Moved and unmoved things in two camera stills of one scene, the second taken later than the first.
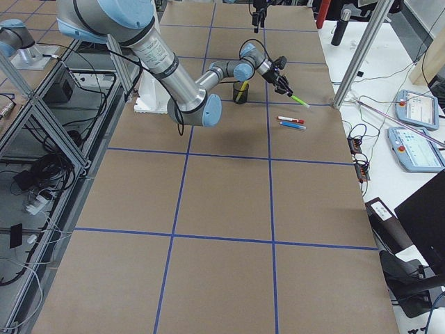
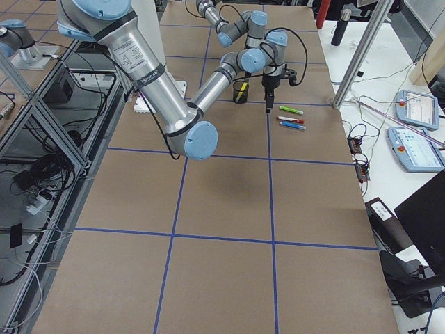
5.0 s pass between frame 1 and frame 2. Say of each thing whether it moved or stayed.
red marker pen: stayed
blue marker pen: stayed
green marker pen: moved
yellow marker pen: stayed
